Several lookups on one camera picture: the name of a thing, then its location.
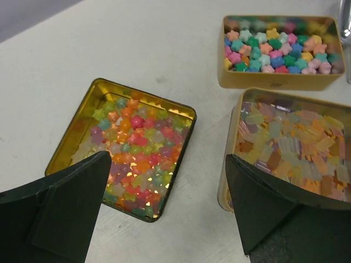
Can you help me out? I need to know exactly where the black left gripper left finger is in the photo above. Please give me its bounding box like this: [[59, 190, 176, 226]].
[[1, 151, 111, 262]]

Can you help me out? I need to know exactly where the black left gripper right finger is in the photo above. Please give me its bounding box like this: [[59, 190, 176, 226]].
[[225, 154, 350, 262]]

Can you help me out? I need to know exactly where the silver metal scoop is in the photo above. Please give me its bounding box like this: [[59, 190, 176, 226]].
[[337, 0, 350, 84]]

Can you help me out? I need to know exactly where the gold square candy tin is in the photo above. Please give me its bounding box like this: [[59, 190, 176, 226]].
[[225, 88, 350, 202]]

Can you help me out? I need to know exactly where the dark square candy tin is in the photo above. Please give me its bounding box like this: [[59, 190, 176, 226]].
[[45, 78, 197, 223]]

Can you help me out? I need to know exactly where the gold rectangular candy tin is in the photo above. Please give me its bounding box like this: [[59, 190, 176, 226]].
[[218, 15, 345, 90]]

